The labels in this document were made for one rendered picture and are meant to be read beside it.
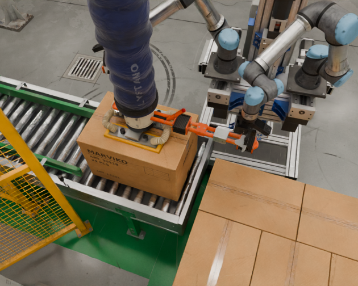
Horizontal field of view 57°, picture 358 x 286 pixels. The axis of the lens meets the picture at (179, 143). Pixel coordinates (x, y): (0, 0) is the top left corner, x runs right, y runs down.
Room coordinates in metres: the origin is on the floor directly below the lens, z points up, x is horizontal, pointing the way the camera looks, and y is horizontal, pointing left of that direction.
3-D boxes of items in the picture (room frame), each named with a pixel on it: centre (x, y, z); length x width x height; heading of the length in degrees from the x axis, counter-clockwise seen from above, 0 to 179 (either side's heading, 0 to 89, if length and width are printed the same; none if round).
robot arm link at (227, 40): (1.53, -0.30, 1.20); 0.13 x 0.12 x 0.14; 14
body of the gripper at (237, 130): (0.94, -0.32, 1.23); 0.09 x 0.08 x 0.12; 68
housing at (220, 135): (0.97, -0.22, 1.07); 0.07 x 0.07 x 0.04; 68
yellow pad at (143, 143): (1.06, 0.25, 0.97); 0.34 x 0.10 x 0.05; 68
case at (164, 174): (1.14, 0.23, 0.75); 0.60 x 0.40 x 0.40; 69
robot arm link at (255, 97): (0.94, -0.33, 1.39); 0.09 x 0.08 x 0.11; 123
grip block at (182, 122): (1.05, -0.02, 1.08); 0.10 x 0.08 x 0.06; 158
